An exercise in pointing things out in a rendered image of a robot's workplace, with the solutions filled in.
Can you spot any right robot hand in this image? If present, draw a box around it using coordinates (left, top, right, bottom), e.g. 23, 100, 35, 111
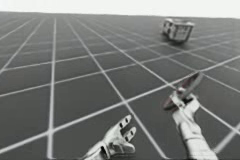
169, 89, 201, 126

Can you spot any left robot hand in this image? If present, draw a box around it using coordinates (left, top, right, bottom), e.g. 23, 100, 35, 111
101, 114, 138, 159

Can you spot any grey cart with brown box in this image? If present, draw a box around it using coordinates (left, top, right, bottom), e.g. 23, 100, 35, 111
161, 17, 196, 44

